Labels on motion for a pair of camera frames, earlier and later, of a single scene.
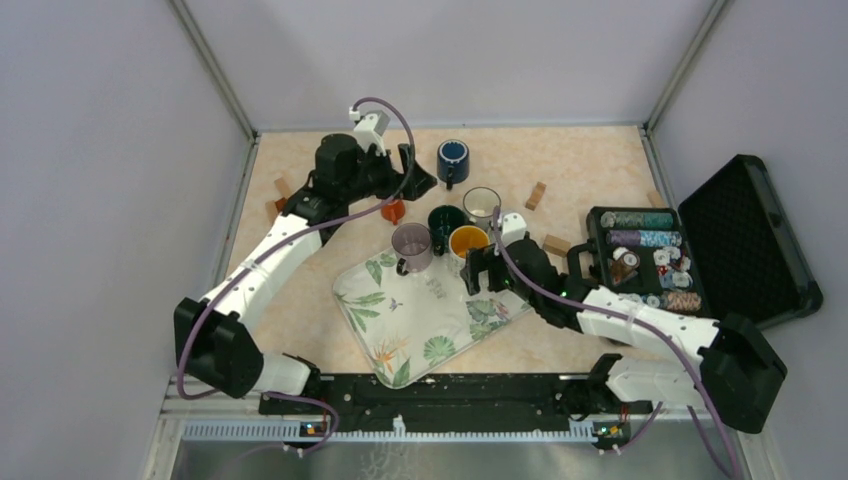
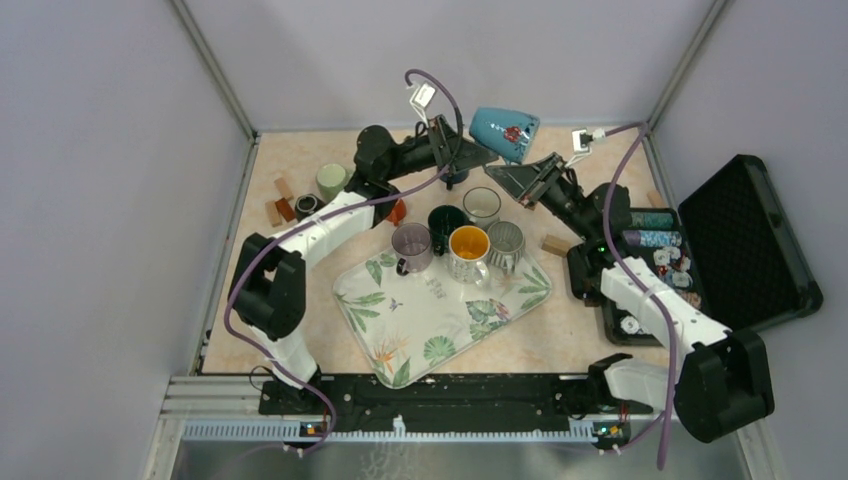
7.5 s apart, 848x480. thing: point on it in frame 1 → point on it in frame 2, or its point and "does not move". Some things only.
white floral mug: [463, 238] does not move
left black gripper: [392, 177] → [441, 139]
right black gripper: [480, 260] → [519, 180]
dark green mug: [442, 220] does not move
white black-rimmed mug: [479, 203] does not move
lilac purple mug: [412, 243] does not move
